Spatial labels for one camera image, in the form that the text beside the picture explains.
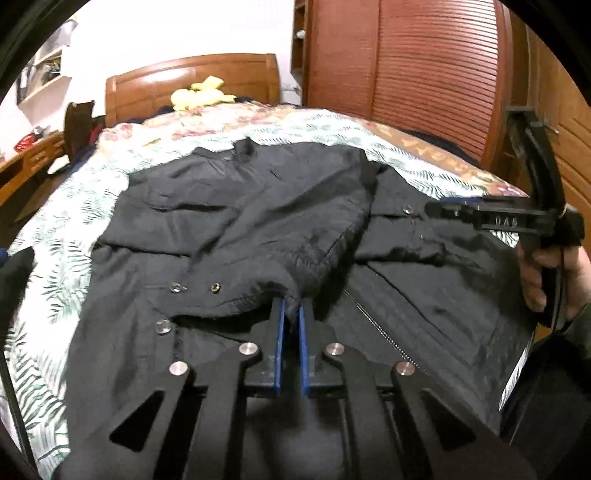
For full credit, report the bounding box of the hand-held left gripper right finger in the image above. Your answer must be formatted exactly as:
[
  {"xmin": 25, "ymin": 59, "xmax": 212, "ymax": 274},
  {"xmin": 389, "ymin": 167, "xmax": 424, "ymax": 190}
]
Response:
[{"xmin": 298, "ymin": 298, "xmax": 536, "ymax": 480}]

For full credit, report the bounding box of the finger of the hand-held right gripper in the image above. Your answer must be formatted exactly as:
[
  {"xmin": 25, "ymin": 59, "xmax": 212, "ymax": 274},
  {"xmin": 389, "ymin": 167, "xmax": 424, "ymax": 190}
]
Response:
[{"xmin": 425, "ymin": 196, "xmax": 536, "ymax": 232}]

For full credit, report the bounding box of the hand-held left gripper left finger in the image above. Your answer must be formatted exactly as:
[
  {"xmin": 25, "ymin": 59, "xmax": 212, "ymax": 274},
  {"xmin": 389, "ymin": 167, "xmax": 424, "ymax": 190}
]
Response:
[{"xmin": 53, "ymin": 298, "xmax": 289, "ymax": 480}]

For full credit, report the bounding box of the black jacket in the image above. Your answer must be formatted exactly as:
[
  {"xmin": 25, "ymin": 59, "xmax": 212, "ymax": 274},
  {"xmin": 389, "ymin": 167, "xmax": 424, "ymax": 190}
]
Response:
[{"xmin": 65, "ymin": 136, "xmax": 539, "ymax": 480}]

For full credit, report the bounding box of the person's right forearm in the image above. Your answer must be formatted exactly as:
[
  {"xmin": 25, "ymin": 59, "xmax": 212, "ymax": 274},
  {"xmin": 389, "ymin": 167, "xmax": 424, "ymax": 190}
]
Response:
[{"xmin": 501, "ymin": 300, "xmax": 591, "ymax": 462}]

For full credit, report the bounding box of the person's right hand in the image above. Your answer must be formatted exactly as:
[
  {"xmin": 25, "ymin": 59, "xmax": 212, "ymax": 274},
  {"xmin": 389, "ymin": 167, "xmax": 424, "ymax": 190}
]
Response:
[{"xmin": 516, "ymin": 240, "xmax": 591, "ymax": 326}]

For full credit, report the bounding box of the orange patterned blanket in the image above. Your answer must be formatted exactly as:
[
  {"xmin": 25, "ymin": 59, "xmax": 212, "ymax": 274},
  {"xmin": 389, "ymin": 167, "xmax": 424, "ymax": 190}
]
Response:
[{"xmin": 369, "ymin": 121, "xmax": 528, "ymax": 200}]

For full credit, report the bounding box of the wooden cabinet door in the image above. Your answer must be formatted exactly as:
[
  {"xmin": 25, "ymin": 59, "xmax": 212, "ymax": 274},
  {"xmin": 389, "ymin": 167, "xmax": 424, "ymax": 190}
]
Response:
[{"xmin": 508, "ymin": 14, "xmax": 591, "ymax": 217}]

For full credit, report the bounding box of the wooden louvred wardrobe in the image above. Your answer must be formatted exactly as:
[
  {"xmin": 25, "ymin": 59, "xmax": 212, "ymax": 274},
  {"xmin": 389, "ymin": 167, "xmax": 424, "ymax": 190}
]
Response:
[{"xmin": 291, "ymin": 0, "xmax": 514, "ymax": 178}]

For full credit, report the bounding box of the floral blanket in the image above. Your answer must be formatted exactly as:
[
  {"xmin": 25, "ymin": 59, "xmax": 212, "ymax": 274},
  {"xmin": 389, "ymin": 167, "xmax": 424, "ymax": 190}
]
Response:
[{"xmin": 99, "ymin": 102, "xmax": 370, "ymax": 153}]

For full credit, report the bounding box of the leaf print bed sheet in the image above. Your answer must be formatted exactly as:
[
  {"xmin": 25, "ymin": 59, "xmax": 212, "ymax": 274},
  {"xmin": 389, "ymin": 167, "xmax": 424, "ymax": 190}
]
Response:
[{"xmin": 0, "ymin": 108, "xmax": 509, "ymax": 472}]

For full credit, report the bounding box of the yellow plush toy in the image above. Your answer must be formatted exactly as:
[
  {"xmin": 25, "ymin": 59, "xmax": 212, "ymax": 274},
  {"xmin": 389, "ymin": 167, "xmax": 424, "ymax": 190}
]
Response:
[{"xmin": 171, "ymin": 75, "xmax": 237, "ymax": 112}]

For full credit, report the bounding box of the dark blue cloth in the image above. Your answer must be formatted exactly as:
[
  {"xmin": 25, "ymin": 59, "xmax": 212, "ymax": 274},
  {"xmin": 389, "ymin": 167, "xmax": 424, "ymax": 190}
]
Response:
[{"xmin": 0, "ymin": 247, "xmax": 36, "ymax": 333}]

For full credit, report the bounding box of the wooden bed headboard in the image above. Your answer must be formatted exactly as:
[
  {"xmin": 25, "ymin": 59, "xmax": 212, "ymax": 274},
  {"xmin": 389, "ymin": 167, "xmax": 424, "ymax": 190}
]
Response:
[{"xmin": 105, "ymin": 54, "xmax": 281, "ymax": 127}]

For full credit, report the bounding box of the dark wooden chair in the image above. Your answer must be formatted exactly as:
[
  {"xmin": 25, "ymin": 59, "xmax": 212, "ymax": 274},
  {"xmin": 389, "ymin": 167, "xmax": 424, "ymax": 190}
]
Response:
[{"xmin": 64, "ymin": 102, "xmax": 100, "ymax": 160}]

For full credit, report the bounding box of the wooden desk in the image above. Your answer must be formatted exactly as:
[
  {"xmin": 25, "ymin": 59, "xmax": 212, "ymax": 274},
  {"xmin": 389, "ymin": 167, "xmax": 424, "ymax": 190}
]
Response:
[{"xmin": 0, "ymin": 131, "xmax": 70, "ymax": 208}]

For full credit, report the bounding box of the white wall shelf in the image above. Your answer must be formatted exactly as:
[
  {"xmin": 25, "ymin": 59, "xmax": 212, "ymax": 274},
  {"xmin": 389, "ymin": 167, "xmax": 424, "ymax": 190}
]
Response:
[{"xmin": 16, "ymin": 46, "xmax": 73, "ymax": 105}]

